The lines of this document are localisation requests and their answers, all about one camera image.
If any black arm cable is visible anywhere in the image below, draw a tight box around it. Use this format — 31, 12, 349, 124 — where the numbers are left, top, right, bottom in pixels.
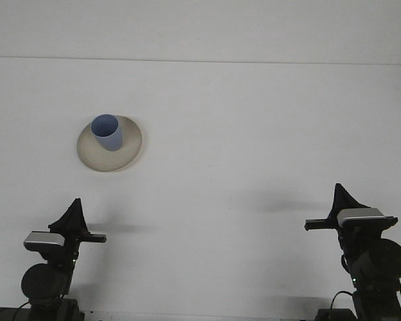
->
329, 290, 401, 317
13, 300, 33, 321

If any pale round plate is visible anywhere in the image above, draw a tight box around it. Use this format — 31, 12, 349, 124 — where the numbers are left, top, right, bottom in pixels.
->
76, 114, 145, 173

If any pale blue cup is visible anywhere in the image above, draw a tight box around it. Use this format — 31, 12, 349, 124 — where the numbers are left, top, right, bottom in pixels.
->
90, 114, 123, 152

